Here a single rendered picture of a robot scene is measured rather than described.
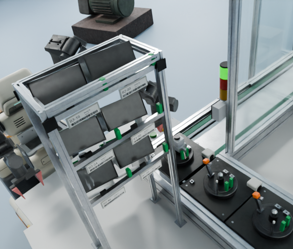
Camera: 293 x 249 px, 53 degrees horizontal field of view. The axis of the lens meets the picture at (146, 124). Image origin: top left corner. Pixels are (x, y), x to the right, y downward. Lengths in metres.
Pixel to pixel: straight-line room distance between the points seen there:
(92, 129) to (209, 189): 0.63
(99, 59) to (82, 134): 0.21
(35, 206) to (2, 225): 1.27
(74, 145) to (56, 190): 0.81
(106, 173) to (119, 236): 0.48
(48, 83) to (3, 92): 0.82
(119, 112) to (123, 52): 0.18
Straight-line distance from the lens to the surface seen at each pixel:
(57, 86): 0.73
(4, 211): 2.94
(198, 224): 1.29
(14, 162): 1.34
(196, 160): 1.41
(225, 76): 1.20
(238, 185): 1.32
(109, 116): 0.85
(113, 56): 0.78
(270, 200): 1.29
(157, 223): 1.35
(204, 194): 1.28
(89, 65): 0.77
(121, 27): 4.94
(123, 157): 0.96
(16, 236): 2.72
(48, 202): 1.59
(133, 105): 0.87
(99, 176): 0.93
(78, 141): 0.82
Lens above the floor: 2.00
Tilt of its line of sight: 39 degrees down
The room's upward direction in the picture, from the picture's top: 11 degrees counter-clockwise
